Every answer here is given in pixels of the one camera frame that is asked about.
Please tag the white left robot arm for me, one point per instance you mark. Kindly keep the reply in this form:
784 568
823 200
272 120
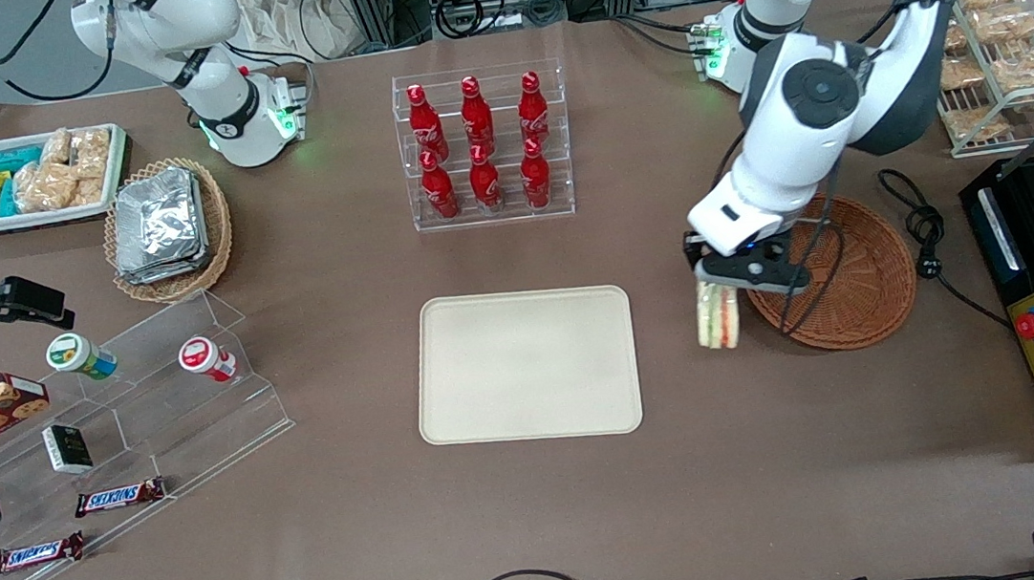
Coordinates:
801 154

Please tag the beige rectangular tray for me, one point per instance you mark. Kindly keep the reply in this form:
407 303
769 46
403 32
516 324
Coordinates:
525 366

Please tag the clear acrylic bottle rack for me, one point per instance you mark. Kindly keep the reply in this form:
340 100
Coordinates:
495 217

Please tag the clear acrylic stepped display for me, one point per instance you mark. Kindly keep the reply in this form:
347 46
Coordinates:
195 429

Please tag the teal snack pack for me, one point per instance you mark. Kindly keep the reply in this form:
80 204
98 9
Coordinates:
7 199
15 159

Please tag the triangular sandwich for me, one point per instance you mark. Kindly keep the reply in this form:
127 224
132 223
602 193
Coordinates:
717 319

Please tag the Snickers chocolate bar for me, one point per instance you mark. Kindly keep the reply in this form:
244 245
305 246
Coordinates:
119 496
34 554

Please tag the oval light wicker basket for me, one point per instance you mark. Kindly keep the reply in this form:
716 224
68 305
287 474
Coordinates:
218 235

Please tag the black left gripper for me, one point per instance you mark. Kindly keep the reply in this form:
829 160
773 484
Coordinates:
695 255

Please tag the white cloth bag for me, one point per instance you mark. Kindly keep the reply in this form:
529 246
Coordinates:
287 21

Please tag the white rectangular snack tray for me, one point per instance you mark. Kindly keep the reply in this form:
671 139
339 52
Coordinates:
39 218

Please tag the red cola bottle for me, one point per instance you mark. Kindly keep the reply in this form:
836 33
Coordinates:
427 126
440 192
486 186
477 116
536 180
534 110

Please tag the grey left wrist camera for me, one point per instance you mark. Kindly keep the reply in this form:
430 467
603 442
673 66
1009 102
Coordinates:
765 272

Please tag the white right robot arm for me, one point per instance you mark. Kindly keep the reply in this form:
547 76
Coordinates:
218 100

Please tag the silver foil packet stack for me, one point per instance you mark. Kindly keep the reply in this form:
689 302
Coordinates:
160 227

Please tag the round brown wicker basket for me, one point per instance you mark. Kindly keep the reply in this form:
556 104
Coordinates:
872 281

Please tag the green lid yogurt cup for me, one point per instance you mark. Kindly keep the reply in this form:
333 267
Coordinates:
77 355

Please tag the red lid yogurt cup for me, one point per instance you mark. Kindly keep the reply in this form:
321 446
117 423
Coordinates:
202 357

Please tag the clear bag of puffed snacks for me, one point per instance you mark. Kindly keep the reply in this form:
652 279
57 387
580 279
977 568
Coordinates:
45 186
91 152
88 191
56 146

